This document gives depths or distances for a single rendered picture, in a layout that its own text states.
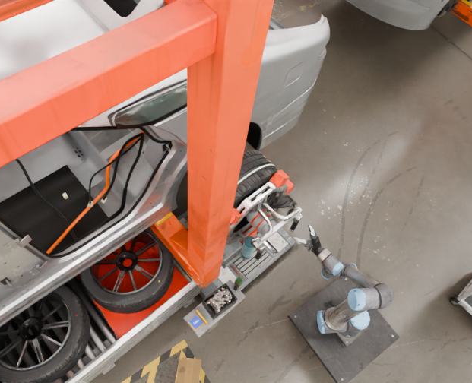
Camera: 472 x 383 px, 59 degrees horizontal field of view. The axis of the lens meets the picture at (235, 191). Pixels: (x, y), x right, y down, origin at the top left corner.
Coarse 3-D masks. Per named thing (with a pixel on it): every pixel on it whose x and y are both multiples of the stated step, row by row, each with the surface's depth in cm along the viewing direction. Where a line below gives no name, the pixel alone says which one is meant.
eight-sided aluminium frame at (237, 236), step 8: (272, 184) 267; (256, 192) 263; (272, 192) 268; (280, 192) 290; (248, 200) 260; (256, 200) 260; (272, 200) 304; (240, 208) 261; (248, 208) 258; (232, 224) 264; (248, 224) 307; (232, 232) 269; (240, 232) 303; (248, 232) 304; (232, 240) 286; (240, 240) 301
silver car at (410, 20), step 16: (352, 0) 416; (368, 0) 401; (384, 0) 391; (400, 0) 385; (416, 0) 382; (432, 0) 383; (448, 0) 391; (384, 16) 407; (400, 16) 400; (416, 16) 398; (432, 16) 402
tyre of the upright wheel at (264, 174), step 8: (248, 152) 274; (256, 152) 280; (248, 160) 268; (256, 160) 272; (264, 160) 276; (248, 168) 265; (256, 168) 266; (264, 168) 269; (272, 168) 274; (240, 176) 262; (248, 176) 261; (256, 176) 262; (264, 176) 264; (240, 184) 260; (248, 184) 259; (256, 184) 262; (240, 192) 257; (248, 192) 262; (240, 200) 262
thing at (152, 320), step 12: (192, 288) 303; (168, 300) 297; (180, 300) 303; (156, 312) 292; (168, 312) 304; (144, 324) 287; (156, 324) 302; (132, 336) 283; (108, 348) 277; (120, 348) 283; (96, 360) 273; (108, 360) 283; (84, 372) 269
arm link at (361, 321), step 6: (366, 312) 281; (354, 318) 278; (360, 318) 278; (366, 318) 279; (348, 324) 278; (354, 324) 276; (360, 324) 276; (366, 324) 277; (348, 330) 280; (354, 330) 281; (360, 330) 283
